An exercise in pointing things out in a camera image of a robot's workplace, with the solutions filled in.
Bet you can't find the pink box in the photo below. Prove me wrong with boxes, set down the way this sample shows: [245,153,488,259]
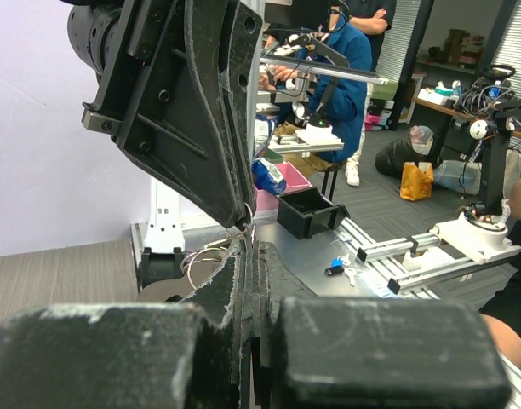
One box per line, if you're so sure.
[255,162,312,212]

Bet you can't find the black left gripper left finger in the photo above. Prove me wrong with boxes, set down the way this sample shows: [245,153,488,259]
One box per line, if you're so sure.
[0,238,252,408]

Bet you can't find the black plastic bin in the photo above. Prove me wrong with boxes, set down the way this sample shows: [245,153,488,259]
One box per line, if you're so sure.
[277,187,349,240]

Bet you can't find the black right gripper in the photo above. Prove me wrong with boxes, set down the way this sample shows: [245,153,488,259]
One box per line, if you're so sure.
[67,0,261,229]

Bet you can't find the person in blue jacket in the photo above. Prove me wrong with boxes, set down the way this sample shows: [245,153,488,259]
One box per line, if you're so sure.
[260,0,375,176]

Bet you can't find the orange shopping bag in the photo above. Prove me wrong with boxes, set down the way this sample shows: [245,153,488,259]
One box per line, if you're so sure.
[399,162,434,202]

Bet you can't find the keys with blue fob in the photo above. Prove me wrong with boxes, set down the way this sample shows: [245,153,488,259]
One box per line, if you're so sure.
[324,254,364,287]

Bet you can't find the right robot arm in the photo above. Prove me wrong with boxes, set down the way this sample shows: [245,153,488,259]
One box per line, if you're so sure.
[67,1,262,288]

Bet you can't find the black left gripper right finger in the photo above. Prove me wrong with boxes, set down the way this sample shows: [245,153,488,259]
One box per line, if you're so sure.
[252,242,512,408]

